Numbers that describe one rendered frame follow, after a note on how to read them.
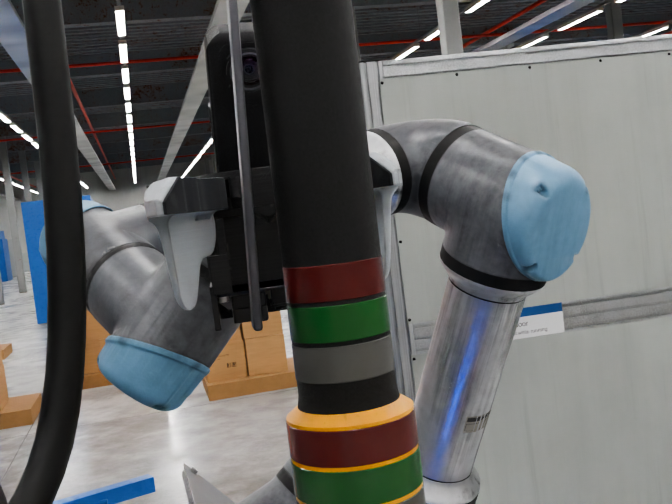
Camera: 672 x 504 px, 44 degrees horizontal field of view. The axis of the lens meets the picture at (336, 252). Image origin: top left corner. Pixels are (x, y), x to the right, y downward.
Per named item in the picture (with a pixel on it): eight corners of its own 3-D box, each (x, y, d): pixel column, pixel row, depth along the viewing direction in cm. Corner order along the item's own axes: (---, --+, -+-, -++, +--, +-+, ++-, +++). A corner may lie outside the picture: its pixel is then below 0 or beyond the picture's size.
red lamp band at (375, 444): (355, 477, 25) (350, 437, 25) (263, 457, 28) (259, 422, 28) (445, 437, 28) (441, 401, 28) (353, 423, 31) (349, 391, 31)
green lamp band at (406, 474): (360, 519, 25) (355, 480, 25) (268, 495, 28) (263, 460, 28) (449, 474, 28) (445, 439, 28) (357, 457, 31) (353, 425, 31)
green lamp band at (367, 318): (340, 346, 25) (335, 307, 25) (270, 343, 28) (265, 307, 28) (411, 326, 28) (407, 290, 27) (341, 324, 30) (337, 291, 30)
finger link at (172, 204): (182, 324, 33) (257, 293, 42) (161, 175, 32) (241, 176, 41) (112, 331, 33) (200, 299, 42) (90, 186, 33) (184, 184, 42)
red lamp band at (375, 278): (335, 304, 25) (330, 265, 25) (265, 304, 28) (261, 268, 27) (406, 288, 27) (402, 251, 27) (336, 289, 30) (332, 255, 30)
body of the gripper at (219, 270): (357, 311, 43) (326, 291, 55) (335, 146, 42) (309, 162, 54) (209, 333, 42) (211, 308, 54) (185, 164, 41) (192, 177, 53)
